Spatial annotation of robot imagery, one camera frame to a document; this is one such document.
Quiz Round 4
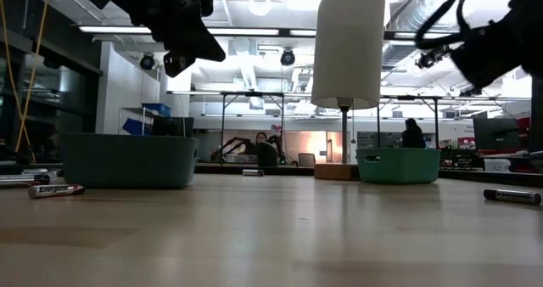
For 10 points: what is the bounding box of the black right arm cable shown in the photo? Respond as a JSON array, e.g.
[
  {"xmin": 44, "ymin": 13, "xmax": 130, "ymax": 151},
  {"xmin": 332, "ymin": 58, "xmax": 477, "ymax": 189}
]
[{"xmin": 415, "ymin": 0, "xmax": 510, "ymax": 50}]

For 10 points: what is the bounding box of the silver ventilation duct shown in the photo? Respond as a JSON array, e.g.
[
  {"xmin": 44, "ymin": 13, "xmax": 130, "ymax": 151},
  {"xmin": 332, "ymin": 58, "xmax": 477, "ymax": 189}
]
[{"xmin": 383, "ymin": 0, "xmax": 467, "ymax": 70}]

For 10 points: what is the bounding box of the long ceiling light strip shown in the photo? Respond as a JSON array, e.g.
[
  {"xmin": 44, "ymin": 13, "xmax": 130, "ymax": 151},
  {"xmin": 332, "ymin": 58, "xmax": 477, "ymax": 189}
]
[{"xmin": 78, "ymin": 25, "xmax": 317, "ymax": 37}]

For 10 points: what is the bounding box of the blue storage bin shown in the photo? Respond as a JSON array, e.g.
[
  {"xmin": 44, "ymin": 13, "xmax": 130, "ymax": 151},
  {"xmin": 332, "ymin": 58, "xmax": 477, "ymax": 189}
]
[
  {"xmin": 142, "ymin": 103, "xmax": 172, "ymax": 117},
  {"xmin": 121, "ymin": 117, "xmax": 152, "ymax": 136}
]

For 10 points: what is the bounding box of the white shade table lamp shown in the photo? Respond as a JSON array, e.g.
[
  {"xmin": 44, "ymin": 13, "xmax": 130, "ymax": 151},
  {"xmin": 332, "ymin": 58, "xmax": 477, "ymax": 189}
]
[{"xmin": 311, "ymin": 0, "xmax": 386, "ymax": 181}]

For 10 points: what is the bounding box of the Energizer silver red battery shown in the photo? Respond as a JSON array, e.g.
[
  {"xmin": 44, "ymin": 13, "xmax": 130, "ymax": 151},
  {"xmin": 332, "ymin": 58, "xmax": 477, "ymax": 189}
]
[{"xmin": 28, "ymin": 183, "xmax": 86, "ymax": 200}]

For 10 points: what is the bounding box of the black folding table frame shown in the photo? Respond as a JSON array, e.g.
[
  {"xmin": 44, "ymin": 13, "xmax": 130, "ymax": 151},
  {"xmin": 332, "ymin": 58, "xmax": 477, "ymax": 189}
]
[
  {"xmin": 167, "ymin": 90, "xmax": 286, "ymax": 166},
  {"xmin": 377, "ymin": 94, "xmax": 531, "ymax": 150}
]

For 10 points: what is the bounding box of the white box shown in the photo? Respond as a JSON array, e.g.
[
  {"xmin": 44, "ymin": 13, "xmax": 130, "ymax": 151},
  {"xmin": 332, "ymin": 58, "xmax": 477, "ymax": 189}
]
[{"xmin": 484, "ymin": 158, "xmax": 512, "ymax": 173}]

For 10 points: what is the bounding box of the black vertical post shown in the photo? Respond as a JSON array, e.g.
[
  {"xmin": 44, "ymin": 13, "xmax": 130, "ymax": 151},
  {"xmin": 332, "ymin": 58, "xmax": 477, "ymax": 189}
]
[{"xmin": 529, "ymin": 72, "xmax": 543, "ymax": 174}]

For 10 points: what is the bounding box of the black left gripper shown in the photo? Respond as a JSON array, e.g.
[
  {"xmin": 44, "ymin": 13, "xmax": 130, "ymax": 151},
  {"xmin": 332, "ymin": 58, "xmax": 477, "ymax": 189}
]
[{"xmin": 82, "ymin": 0, "xmax": 227, "ymax": 78}]

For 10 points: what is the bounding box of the dark teal plastic bin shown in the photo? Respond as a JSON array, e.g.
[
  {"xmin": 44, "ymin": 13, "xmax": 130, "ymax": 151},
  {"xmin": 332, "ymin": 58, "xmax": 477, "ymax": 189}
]
[{"xmin": 59, "ymin": 132, "xmax": 200, "ymax": 190}]

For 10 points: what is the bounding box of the black computer monitor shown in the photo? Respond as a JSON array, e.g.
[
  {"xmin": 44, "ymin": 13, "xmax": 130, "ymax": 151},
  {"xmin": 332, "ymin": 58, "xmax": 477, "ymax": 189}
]
[
  {"xmin": 151, "ymin": 115, "xmax": 195, "ymax": 138},
  {"xmin": 473, "ymin": 116, "xmax": 522, "ymax": 151}
]

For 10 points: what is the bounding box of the round pendant light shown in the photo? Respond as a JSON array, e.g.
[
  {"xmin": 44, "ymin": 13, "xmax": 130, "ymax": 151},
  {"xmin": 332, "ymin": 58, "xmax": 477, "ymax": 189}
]
[{"xmin": 248, "ymin": 0, "xmax": 273, "ymax": 17}]

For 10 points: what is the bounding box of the yellow cable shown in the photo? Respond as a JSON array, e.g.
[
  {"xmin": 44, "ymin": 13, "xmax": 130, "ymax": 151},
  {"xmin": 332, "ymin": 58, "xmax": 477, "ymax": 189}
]
[{"xmin": 0, "ymin": 0, "xmax": 53, "ymax": 153}]

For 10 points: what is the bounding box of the green plastic bin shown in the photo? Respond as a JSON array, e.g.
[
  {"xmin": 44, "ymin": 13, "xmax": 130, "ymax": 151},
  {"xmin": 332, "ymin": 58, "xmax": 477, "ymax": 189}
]
[{"xmin": 355, "ymin": 147, "xmax": 442, "ymax": 185}]

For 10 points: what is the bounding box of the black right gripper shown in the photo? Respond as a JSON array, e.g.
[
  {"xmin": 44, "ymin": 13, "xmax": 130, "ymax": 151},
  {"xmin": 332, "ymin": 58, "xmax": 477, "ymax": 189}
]
[{"xmin": 450, "ymin": 17, "xmax": 531, "ymax": 89}]

